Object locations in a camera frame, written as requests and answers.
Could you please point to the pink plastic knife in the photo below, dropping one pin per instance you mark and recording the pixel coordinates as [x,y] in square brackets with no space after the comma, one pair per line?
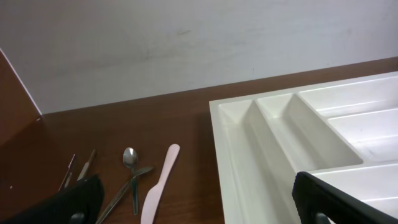
[154,194]

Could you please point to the dark steel teaspoon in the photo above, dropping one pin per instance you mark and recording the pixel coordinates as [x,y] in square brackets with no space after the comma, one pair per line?
[120,194]

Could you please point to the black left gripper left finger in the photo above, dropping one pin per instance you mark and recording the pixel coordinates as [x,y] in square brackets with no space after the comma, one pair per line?
[79,203]

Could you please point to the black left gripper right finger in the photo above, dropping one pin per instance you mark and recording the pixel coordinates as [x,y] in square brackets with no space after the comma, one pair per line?
[319,202]

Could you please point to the white plastic cutlery tray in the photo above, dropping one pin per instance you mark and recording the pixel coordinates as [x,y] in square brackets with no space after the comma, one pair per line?
[343,132]

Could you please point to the small steel teaspoon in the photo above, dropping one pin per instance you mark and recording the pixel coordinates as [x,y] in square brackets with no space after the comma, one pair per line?
[130,159]

